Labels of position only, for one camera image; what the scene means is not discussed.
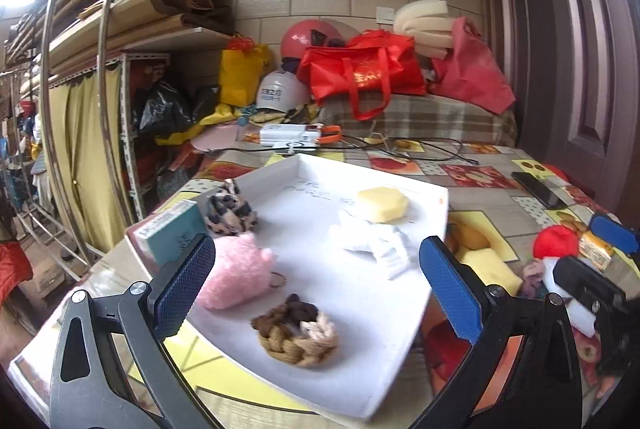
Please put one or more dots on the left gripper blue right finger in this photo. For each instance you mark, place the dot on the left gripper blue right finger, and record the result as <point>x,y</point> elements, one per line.
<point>543,388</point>

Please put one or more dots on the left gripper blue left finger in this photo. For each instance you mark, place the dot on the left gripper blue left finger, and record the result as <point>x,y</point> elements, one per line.
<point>89,387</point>

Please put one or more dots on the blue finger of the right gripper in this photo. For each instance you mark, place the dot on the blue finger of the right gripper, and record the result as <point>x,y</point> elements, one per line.
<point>614,233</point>
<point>590,288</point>

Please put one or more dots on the red plush apple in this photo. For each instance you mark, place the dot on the red plush apple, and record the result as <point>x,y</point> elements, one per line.
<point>556,242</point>

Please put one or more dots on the purple blue braided scrunchie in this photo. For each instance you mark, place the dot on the purple blue braided scrunchie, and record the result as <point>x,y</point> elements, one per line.
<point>532,276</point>

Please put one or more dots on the yellow green sponge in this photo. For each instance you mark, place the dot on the yellow green sponge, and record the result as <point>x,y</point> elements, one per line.
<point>491,270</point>

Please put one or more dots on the black smartphone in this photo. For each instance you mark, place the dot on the black smartphone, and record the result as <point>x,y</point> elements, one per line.
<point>539,190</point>

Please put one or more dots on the teal tissue box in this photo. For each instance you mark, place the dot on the teal tissue box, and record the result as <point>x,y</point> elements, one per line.
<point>161,238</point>

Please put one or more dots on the pink fluffy plush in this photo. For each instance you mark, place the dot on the pink fluffy plush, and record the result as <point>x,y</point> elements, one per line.
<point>241,272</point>

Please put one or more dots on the brown beige braided scrunchie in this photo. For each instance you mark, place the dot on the brown beige braided scrunchie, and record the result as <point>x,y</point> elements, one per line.
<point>296,333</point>

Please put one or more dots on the black white patterned scrunchie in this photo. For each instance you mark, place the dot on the black white patterned scrunchie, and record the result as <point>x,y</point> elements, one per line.
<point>228,213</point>

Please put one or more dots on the white crumpled tissue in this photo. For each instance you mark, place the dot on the white crumpled tissue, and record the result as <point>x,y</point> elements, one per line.
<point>390,247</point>

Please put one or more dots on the white shallow cardboard tray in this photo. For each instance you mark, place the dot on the white shallow cardboard tray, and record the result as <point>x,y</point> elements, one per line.
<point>302,203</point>

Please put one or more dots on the red fabric bag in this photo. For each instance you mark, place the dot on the red fabric bag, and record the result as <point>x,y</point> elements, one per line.
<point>470,73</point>

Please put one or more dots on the plaid covered bench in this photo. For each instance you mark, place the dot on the plaid covered bench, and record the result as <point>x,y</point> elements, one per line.
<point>425,116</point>

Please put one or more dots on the brown wooden door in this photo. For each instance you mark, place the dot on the brown wooden door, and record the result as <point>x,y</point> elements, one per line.
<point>574,68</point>

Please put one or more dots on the black plastic bag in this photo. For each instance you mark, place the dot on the black plastic bag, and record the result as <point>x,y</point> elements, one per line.
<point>168,108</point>

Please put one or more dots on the yellow curtain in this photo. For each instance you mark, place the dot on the yellow curtain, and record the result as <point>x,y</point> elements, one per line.
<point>78,142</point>

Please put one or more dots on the white power strip box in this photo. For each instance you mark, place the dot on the white power strip box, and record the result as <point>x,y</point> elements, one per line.
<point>290,135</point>

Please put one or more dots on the cream foam roll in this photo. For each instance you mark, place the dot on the cream foam roll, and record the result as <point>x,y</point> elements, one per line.
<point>429,24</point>

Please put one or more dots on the red tote bag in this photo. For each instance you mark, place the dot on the red tote bag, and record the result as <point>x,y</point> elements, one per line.
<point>369,69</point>

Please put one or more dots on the white safety helmet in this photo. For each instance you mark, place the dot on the white safety helmet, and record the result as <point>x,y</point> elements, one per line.
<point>281,91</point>

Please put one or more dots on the yellow shopping bag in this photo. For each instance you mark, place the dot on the yellow shopping bag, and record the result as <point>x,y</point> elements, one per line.
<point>243,64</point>

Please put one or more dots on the metal shelving rack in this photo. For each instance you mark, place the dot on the metal shelving rack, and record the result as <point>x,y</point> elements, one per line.
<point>141,36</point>

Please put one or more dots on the pink red helmet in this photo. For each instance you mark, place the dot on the pink red helmet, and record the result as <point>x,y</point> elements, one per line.
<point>309,33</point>

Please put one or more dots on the orange handled tool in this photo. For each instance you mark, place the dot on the orange handled tool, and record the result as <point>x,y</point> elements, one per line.
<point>329,135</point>

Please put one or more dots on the chrome curved rail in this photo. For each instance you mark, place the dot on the chrome curved rail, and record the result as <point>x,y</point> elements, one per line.
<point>107,104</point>

